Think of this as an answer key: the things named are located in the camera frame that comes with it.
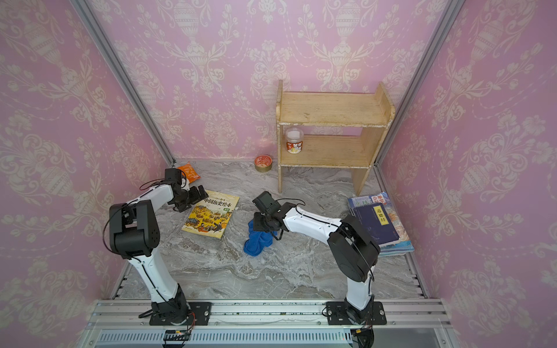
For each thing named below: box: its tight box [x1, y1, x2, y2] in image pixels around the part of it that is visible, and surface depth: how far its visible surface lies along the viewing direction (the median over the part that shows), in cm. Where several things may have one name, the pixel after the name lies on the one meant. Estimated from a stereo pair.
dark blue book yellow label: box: [352, 203, 400, 246], surface depth 95 cm
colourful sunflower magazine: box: [348, 191, 415, 258], surface depth 96 cm
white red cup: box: [285, 126, 304, 155], surface depth 94 cm
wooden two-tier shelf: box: [276, 79, 396, 197], surface depth 85 cm
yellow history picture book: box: [181, 189, 241, 239], surface depth 102 cm
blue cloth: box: [243, 218, 278, 257], surface depth 86 cm
